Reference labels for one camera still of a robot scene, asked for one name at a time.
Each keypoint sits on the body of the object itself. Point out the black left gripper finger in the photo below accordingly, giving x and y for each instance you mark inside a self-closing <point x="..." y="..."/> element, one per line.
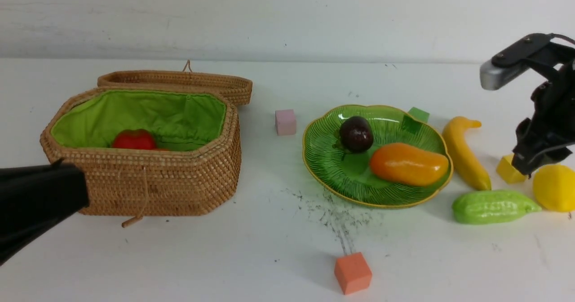
<point x="34" y="199"/>

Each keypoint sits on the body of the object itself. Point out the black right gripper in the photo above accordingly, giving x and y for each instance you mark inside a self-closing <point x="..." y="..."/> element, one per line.
<point x="545" y="137"/>

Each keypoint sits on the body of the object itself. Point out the yellow lemon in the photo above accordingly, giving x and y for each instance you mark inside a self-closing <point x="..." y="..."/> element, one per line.
<point x="554" y="188"/>

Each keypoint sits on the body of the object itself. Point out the yellow banana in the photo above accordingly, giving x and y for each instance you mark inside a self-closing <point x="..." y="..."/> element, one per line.
<point x="464" y="160"/>

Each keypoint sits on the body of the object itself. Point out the orange mango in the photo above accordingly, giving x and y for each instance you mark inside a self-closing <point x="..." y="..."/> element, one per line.
<point x="402" y="163"/>

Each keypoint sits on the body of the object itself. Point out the dark purple mangosteen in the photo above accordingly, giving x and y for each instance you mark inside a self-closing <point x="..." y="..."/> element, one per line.
<point x="354" y="135"/>

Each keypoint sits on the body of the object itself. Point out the yellow foam cube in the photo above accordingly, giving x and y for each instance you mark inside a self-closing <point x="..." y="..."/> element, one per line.
<point x="507" y="172"/>

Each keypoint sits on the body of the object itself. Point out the green foam cube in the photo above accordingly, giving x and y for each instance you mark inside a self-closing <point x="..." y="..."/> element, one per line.
<point x="419" y="114"/>

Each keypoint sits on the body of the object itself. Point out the woven wicker basket green lining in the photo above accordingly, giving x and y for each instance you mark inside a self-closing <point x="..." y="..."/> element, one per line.
<point x="199" y="173"/>

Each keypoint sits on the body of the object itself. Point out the green leaf-shaped glass plate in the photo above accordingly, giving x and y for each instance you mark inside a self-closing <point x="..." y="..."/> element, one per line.
<point x="348" y="176"/>

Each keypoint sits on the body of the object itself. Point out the orange foam cube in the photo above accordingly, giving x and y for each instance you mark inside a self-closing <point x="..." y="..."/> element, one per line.
<point x="352" y="273"/>

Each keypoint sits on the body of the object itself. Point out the woven wicker basket lid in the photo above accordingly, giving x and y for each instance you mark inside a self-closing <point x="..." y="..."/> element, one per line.
<point x="235" y="89"/>

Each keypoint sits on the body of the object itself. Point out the pink foam cube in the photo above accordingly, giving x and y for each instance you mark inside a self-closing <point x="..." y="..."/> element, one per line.
<point x="285" y="122"/>

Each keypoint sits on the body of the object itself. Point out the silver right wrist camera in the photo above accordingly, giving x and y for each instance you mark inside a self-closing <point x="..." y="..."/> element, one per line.
<point x="535" y="51"/>

